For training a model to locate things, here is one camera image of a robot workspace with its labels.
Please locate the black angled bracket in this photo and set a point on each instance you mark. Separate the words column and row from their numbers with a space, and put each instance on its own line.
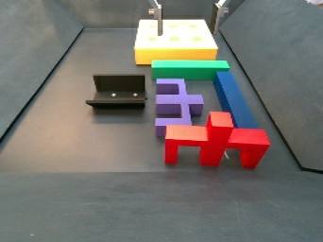
column 118, row 90

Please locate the red interlocking block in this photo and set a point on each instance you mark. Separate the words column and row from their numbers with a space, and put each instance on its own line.
column 213, row 138

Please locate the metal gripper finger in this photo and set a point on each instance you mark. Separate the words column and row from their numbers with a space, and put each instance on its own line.
column 156, row 13
column 221, row 9

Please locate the blue long block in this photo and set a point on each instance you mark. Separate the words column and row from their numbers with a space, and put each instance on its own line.
column 232, row 102

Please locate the yellow slotted board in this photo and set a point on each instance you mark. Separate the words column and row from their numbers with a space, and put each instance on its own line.
column 185, row 41

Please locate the green rectangular block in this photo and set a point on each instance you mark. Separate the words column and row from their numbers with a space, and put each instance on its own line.
column 188, row 69

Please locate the purple interlocking block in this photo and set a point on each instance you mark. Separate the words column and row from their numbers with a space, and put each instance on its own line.
column 175, row 104

